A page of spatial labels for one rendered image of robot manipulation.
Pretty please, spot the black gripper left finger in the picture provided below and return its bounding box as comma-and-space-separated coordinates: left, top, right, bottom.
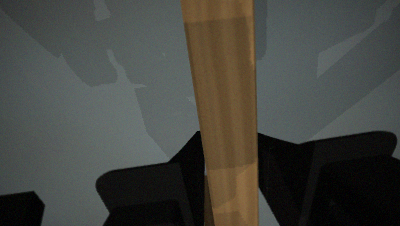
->
95, 131, 205, 226

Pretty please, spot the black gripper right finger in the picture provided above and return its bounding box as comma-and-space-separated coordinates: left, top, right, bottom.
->
258, 131, 397, 226

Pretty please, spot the wooden side rail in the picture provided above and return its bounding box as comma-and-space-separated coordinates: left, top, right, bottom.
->
180, 0, 259, 226

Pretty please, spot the wooden post with slot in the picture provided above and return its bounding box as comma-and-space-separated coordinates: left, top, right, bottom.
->
204, 175, 215, 226

